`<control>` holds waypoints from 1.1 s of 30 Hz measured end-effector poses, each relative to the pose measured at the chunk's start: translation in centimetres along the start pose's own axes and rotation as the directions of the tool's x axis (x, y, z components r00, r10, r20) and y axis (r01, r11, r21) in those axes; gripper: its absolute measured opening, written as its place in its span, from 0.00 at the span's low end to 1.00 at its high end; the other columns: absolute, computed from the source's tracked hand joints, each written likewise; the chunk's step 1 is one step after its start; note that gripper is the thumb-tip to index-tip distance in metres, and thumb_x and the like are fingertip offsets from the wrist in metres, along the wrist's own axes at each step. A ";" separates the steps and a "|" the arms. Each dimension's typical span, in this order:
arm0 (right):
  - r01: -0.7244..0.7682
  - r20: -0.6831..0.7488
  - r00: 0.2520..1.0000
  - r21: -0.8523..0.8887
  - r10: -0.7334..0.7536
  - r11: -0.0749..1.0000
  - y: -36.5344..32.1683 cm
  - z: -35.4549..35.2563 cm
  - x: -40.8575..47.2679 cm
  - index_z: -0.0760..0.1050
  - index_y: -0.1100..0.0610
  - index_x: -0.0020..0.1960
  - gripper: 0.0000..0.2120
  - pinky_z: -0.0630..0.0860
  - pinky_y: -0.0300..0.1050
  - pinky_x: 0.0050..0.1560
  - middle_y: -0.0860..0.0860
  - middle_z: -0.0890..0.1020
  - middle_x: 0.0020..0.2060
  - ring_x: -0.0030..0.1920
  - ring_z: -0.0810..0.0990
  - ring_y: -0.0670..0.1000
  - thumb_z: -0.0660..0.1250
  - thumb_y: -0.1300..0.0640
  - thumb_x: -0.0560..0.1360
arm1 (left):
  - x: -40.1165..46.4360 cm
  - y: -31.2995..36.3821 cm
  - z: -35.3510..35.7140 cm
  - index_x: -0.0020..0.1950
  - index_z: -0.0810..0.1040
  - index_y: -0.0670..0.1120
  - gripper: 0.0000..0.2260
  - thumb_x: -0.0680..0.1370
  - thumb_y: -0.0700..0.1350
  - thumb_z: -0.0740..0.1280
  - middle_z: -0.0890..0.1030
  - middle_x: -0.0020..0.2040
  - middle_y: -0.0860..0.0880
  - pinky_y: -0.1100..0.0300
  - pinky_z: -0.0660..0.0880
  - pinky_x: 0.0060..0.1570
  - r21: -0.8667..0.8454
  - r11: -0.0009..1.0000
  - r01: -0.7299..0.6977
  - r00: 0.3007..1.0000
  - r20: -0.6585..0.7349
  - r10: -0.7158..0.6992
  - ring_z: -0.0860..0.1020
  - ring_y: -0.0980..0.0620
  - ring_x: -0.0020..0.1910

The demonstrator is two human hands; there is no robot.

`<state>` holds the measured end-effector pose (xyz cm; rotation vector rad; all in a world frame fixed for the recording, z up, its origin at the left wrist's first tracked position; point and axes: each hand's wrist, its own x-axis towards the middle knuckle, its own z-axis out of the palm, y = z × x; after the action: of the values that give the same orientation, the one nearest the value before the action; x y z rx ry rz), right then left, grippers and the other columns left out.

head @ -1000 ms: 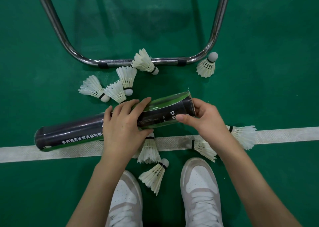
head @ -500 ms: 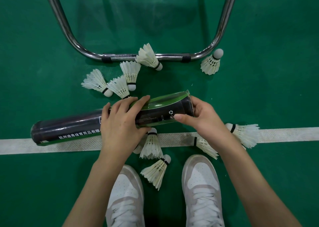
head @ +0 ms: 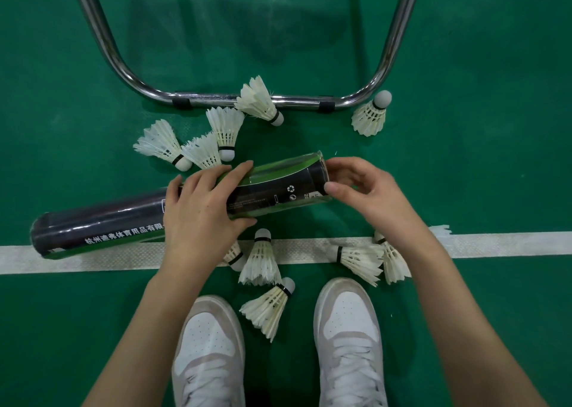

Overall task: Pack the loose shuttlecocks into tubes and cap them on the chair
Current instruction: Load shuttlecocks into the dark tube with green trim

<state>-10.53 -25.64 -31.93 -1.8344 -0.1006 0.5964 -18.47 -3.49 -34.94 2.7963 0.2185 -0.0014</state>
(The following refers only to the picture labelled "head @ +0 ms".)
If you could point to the person's left hand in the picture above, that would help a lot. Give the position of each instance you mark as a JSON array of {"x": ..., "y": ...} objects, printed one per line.
[{"x": 196, "y": 228}]

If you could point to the person's right hand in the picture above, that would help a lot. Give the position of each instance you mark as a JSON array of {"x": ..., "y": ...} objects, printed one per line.
[{"x": 384, "y": 210}]

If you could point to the green tube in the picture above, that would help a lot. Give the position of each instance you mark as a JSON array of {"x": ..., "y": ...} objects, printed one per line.
[{"x": 111, "y": 223}]

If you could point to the black chair with chrome frame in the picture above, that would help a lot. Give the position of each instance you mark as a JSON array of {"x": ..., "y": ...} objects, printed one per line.
[{"x": 214, "y": 99}]

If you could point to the pile of white shuttlecocks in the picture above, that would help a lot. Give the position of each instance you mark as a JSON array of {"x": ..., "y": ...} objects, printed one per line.
[{"x": 259, "y": 100}]

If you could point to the person's right forearm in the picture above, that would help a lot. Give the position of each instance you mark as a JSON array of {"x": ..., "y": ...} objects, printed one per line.
[{"x": 460, "y": 330}]

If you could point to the person's left forearm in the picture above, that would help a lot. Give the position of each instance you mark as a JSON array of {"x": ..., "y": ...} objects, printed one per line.
[{"x": 143, "y": 348}]

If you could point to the person's left shoe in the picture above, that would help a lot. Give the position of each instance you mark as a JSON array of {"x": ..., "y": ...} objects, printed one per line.
[{"x": 208, "y": 344}]

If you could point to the person's shoe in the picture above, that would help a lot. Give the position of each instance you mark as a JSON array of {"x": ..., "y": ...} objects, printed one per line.
[
  {"x": 348, "y": 322},
  {"x": 208, "y": 344}
]

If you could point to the person's right shoe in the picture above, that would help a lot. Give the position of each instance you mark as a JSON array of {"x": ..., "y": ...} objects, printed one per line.
[{"x": 348, "y": 322}]

